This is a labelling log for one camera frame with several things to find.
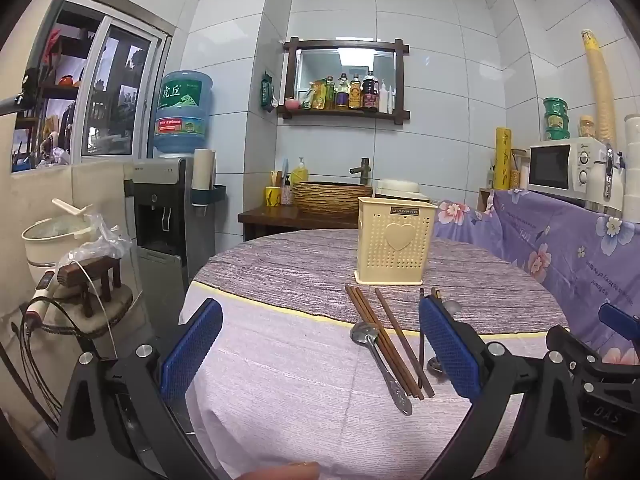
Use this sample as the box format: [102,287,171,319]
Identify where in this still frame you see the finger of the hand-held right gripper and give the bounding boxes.
[598,302,640,334]
[546,325,603,386]

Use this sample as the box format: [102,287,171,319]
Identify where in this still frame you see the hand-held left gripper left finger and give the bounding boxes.
[54,298,223,480]

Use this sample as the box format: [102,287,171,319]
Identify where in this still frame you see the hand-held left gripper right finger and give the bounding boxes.
[418,295,586,480]

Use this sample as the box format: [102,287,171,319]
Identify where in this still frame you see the black chopstick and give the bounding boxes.
[418,287,426,390]

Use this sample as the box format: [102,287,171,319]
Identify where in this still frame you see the metal spoon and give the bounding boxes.
[426,300,464,377]
[350,322,414,416]

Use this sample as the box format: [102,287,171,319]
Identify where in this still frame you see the cream plastic utensil holder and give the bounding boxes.
[354,196,439,286]

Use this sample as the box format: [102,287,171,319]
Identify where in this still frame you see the person's left hand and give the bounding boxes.
[236,461,322,480]

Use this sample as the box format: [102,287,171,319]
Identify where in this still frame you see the beige round cushion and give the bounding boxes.
[50,284,135,342]

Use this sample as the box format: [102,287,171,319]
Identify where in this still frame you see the purple floral cloth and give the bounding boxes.
[432,189,640,366]

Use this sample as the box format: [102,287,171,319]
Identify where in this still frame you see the grey water dispenser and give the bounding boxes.
[124,156,196,293]

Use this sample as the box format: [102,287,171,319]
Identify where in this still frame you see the small dark wooden stool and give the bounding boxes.
[57,255,124,319]

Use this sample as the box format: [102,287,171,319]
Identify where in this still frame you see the clear plastic bag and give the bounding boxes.
[57,212,134,274]

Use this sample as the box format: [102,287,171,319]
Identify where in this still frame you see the dark wooden counter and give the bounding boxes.
[237,205,361,242]

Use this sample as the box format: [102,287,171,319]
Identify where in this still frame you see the dark blue cup holder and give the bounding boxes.
[190,185,227,209]

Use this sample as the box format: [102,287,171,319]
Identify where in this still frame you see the white handheld device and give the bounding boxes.
[33,270,56,324]

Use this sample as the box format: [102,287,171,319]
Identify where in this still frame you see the white microwave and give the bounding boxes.
[528,137,607,194]

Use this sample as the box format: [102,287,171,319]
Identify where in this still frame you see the white lidded brown pot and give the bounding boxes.
[374,178,430,206]

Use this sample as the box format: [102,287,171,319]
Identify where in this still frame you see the tan storage jar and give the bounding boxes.
[511,149,531,190]

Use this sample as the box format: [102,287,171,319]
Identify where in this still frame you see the white paper cup stack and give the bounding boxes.
[192,148,217,206]

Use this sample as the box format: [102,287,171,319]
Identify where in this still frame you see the white rice paddle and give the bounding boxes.
[51,198,94,219]

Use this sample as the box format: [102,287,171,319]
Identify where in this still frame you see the woven pattern basin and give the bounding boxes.
[292,181,374,216]

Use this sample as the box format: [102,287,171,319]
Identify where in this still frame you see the yellow printed roll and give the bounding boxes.
[495,127,514,191]

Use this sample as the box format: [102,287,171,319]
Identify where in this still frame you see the bronze faucet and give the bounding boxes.
[348,157,374,185]

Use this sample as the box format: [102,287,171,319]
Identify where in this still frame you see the blue water bottle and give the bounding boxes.
[152,70,215,157]

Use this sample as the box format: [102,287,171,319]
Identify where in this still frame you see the aluminium framed window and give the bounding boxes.
[10,0,174,174]

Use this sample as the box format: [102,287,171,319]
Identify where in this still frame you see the dark sauce bottle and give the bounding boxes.
[361,71,380,113]

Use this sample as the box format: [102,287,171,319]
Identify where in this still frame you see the green hanging packet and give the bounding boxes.
[260,71,276,111]

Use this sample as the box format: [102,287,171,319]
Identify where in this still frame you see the yellow seasoning packets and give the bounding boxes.
[300,80,326,110]

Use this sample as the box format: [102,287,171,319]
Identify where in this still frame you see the wooden framed mirror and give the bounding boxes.
[277,36,412,125]

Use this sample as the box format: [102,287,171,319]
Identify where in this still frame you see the white appliance with metal handle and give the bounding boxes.
[585,142,640,216]

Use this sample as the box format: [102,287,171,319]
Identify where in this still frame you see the yellow corrugated hose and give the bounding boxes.
[580,29,619,142]

